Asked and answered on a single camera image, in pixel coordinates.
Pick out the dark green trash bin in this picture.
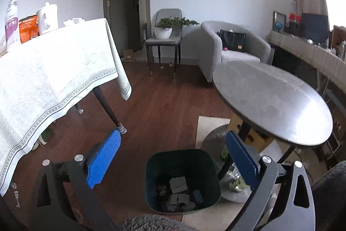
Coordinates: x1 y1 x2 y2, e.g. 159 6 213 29
144 148 222 215

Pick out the black table leg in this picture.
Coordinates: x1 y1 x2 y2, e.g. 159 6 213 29
93 86 127 135

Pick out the round grey coffee table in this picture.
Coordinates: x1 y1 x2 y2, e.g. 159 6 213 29
199 60 334 203

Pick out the white patterned tablecloth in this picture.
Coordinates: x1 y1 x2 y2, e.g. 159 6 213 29
1 18 132 194

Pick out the grey armchair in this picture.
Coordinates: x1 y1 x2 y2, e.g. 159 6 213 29
196 21 270 83

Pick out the small cardboard box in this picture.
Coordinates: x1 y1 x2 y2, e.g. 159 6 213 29
123 49 135 60

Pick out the black handbag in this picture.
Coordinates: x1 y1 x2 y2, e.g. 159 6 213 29
219 30 246 52

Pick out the grey marble tv cabinet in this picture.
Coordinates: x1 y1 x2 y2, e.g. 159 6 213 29
267 30 346 93

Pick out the grey dining chair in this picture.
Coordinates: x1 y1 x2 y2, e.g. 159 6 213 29
144 8 182 78

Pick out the framed globe picture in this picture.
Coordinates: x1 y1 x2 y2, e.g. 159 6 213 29
272 11 286 33

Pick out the potted green plant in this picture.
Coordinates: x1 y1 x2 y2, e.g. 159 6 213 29
154 16 199 40

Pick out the black monitor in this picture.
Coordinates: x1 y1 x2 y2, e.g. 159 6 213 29
298 13 329 43

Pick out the orange snack bag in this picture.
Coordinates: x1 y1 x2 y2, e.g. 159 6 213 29
19 15 39 44

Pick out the white kettle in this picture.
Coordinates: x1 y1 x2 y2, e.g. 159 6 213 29
36 2 59 35

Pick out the white purple bottle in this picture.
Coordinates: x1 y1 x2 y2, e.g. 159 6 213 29
5 0 21 52

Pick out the dark door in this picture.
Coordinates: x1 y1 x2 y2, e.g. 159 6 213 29
103 0 150 61

